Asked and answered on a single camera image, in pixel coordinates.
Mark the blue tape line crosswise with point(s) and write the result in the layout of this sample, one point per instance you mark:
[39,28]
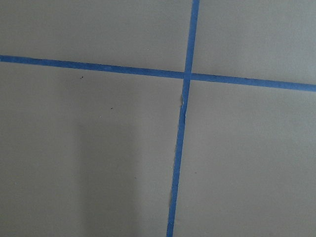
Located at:
[158,73]

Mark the blue tape line lengthwise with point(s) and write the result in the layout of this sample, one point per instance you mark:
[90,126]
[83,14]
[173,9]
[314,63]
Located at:
[182,117]

